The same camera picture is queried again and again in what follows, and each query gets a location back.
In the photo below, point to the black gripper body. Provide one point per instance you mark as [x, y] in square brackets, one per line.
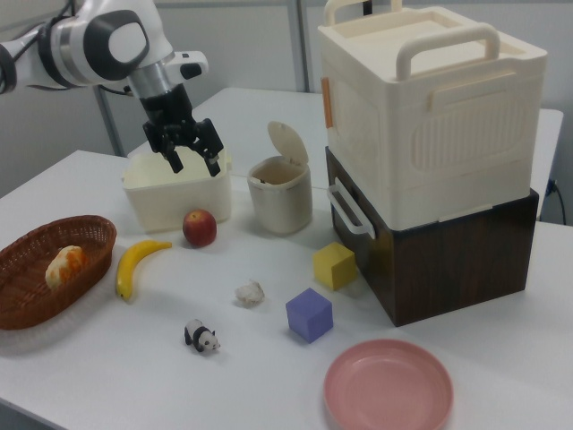
[168, 112]

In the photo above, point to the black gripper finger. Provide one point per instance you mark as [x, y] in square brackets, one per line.
[211, 148]
[174, 159]

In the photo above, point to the small white lidded trash can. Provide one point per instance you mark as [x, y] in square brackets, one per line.
[279, 206]

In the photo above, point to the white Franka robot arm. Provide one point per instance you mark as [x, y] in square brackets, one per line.
[103, 45]

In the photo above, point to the cream open plastic bin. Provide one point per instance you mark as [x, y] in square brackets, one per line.
[179, 201]

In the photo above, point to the red apple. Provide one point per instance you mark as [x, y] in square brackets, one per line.
[199, 228]

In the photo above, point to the yellow banana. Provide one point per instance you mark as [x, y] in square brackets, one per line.
[130, 264]

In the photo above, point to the crumpled white paper ball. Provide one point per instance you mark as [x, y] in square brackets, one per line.
[250, 293]

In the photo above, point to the bread roll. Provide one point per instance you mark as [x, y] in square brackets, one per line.
[65, 266]

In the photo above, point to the yellow foam cube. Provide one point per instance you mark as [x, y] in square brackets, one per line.
[333, 264]

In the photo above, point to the small panda figurine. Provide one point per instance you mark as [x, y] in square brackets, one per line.
[201, 336]

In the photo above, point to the purple foam cube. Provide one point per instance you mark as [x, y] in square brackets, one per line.
[309, 315]

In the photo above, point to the brown wicker basket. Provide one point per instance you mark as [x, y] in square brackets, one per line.
[27, 295]

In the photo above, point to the pink round plate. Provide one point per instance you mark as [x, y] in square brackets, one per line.
[387, 387]

